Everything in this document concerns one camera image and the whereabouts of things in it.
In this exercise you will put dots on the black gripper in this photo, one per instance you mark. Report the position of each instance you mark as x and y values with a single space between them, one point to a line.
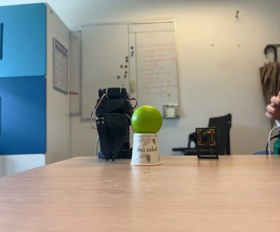
113 125

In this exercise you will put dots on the green foam ball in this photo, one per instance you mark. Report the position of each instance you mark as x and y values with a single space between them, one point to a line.
146 119

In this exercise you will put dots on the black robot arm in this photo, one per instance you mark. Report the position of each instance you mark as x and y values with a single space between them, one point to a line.
114 100

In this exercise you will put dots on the white leaf-print paper cup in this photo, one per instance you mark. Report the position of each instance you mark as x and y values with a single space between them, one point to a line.
146 149

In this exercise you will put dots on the person's hand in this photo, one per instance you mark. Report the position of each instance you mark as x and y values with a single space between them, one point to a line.
276 108

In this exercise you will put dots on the yellow whiteboard magnet holder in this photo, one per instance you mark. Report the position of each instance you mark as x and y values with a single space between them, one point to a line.
132 86

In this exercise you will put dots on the whiteboard eraser box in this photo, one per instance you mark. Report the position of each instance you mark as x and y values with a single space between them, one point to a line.
171 110

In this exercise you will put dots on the framed notice sheet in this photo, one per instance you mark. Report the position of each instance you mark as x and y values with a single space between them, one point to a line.
60 65

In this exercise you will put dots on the black office chair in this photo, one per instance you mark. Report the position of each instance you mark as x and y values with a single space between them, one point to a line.
220 135

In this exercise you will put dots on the blue-door locker cabinet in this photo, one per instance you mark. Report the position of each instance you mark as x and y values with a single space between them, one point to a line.
17 84

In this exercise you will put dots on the brown folded umbrella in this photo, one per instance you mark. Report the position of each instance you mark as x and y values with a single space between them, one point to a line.
274 77

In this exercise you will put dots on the narrow grey wall panel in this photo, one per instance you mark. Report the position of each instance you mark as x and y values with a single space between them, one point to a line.
74 72

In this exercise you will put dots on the wall whiteboard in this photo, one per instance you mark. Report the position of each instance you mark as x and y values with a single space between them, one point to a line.
106 60

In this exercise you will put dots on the small camera module on stand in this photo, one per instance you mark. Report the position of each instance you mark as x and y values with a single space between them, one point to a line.
205 140

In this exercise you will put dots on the wall hook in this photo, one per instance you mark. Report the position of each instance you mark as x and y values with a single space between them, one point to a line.
237 13

